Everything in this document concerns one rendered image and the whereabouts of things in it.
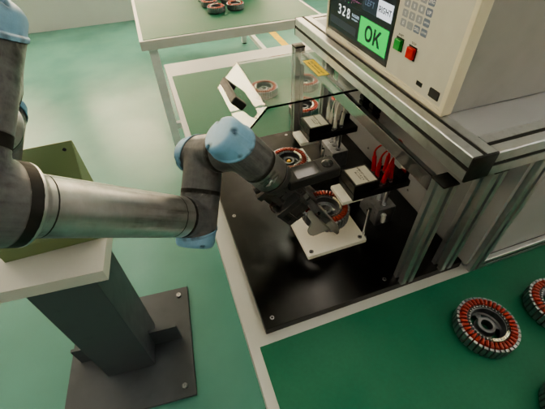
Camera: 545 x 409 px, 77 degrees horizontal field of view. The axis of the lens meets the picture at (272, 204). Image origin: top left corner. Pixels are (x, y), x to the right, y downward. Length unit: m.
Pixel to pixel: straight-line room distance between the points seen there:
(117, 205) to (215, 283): 1.25
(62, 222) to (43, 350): 1.40
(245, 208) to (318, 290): 0.30
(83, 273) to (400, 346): 0.71
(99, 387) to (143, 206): 1.18
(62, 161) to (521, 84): 0.97
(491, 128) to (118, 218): 0.57
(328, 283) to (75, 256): 0.61
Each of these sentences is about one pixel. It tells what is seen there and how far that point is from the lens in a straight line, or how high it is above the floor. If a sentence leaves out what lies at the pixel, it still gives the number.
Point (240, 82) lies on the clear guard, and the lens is 0.87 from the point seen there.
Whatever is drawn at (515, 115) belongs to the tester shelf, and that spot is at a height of 1.11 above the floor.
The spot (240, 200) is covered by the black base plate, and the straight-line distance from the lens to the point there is 0.94.
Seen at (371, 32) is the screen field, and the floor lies 1.17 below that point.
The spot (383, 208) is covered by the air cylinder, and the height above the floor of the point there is 0.82.
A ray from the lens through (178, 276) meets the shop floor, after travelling 1.77.
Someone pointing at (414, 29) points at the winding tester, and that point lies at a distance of 0.68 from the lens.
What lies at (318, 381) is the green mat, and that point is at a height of 0.75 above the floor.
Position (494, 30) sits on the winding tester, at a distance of 0.63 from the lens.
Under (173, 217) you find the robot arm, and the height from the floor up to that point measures 1.02.
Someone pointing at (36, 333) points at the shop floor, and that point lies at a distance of 1.89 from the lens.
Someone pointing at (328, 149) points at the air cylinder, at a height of 0.82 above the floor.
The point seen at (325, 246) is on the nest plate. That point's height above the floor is 0.78.
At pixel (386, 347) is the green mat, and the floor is 0.75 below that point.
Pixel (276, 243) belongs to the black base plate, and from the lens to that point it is 0.83.
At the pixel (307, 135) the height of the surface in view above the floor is 0.90.
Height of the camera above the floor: 1.42
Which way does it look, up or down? 45 degrees down
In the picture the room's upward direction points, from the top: 2 degrees counter-clockwise
